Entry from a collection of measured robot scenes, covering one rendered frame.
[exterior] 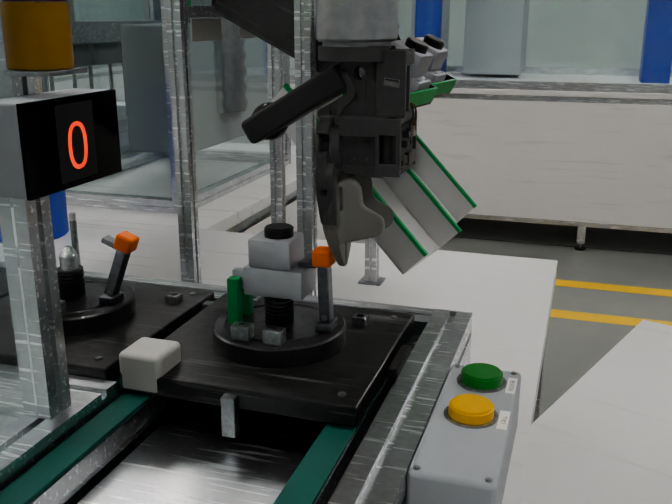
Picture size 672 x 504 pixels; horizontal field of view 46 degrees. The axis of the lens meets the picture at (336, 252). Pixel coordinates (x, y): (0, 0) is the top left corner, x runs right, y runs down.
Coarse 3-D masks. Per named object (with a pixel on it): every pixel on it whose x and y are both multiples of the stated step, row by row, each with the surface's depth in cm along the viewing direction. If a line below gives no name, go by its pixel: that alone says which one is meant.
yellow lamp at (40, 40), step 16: (0, 16) 59; (16, 16) 58; (32, 16) 58; (48, 16) 58; (64, 16) 60; (16, 32) 58; (32, 32) 58; (48, 32) 59; (64, 32) 60; (16, 48) 59; (32, 48) 58; (48, 48) 59; (64, 48) 60; (16, 64) 59; (32, 64) 59; (48, 64) 59; (64, 64) 60
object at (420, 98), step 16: (224, 0) 100; (240, 0) 99; (256, 0) 98; (272, 0) 97; (288, 0) 96; (224, 16) 101; (240, 16) 100; (256, 16) 99; (272, 16) 98; (288, 16) 97; (256, 32) 99; (272, 32) 98; (288, 32) 97; (288, 48) 98; (320, 64) 96; (416, 96) 98; (432, 96) 103
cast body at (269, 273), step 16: (272, 224) 81; (288, 224) 81; (256, 240) 79; (272, 240) 78; (288, 240) 78; (256, 256) 79; (272, 256) 79; (288, 256) 78; (240, 272) 82; (256, 272) 80; (272, 272) 79; (288, 272) 79; (304, 272) 79; (256, 288) 80; (272, 288) 80; (288, 288) 79; (304, 288) 79
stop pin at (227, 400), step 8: (224, 400) 72; (232, 400) 72; (224, 408) 72; (232, 408) 72; (224, 416) 72; (232, 416) 72; (224, 424) 73; (232, 424) 72; (224, 432) 73; (232, 432) 72
